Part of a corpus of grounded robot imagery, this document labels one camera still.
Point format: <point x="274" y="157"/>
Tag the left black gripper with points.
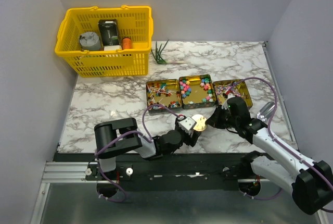
<point x="189" y="141"/>

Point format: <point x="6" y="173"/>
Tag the black mounting base rail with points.
<point x="177" y="172"/>

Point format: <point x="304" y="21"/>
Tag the tin of star candies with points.
<point x="197" y="91"/>

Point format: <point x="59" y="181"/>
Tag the black carton box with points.
<point x="109" y="32"/>

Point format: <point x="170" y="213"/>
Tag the silver metal scoop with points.
<point x="265" y="113"/>

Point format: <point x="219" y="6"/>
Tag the tin of rainbow lollipops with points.
<point x="227" y="88"/>

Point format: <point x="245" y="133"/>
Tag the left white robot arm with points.
<point x="117" y="137"/>

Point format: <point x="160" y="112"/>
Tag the tin of dark lollipops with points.
<point x="163" y="93"/>

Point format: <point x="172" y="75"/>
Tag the grey crumpled can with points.
<point x="90" y="41"/>

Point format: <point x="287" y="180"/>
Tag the round jar lid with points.
<point x="200" y="122"/>

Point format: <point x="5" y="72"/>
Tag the yellow plastic shopping basket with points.
<point x="134" y="22"/>

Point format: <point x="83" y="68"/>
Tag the white box in basket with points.
<point x="112" y="48"/>

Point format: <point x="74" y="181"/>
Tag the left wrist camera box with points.
<point x="187" y="124"/>

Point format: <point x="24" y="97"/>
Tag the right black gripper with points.
<point x="214" y="120"/>

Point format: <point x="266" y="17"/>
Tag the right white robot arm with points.
<point x="308" y="182"/>

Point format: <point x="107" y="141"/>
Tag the orange bottle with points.
<point x="126" y="43"/>

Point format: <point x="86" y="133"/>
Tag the green onion sprig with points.
<point x="157" y="55"/>

